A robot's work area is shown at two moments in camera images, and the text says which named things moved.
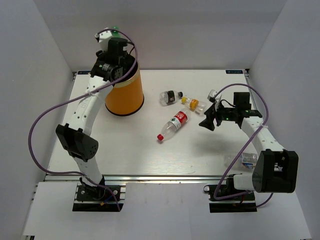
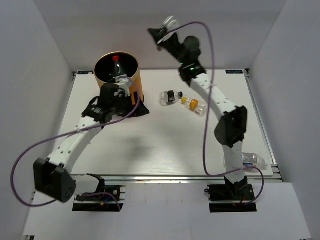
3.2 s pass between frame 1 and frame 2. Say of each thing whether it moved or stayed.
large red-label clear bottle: moved
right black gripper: moved
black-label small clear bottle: stayed
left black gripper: moved
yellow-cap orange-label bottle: stayed
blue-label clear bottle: stayed
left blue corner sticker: stayed
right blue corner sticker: stayed
